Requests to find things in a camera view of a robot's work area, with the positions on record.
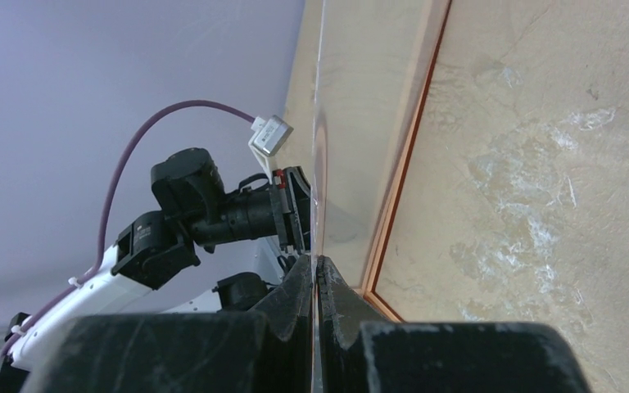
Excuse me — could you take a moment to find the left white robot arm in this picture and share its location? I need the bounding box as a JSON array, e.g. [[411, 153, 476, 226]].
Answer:
[[0, 147, 310, 392]]

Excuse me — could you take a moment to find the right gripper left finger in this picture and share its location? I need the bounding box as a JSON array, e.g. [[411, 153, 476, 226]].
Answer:
[[23, 255, 312, 392]]

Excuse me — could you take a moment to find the orange wooden picture frame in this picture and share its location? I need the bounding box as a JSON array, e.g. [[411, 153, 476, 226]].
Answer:
[[357, 1, 452, 322]]

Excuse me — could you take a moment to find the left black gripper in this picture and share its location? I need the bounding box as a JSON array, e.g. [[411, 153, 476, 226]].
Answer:
[[189, 166, 311, 254]]

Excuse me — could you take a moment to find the clear acrylic sheet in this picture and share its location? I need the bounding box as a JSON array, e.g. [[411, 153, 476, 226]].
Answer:
[[313, 1, 448, 287]]

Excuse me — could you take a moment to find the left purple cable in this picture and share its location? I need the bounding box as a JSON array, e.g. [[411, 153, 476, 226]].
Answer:
[[0, 99, 257, 359]]

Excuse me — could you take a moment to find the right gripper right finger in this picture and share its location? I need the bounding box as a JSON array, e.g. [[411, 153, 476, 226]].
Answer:
[[317, 256, 591, 392]]

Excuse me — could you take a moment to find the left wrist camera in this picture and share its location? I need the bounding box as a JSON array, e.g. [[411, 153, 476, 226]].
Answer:
[[248, 115, 293, 178]]

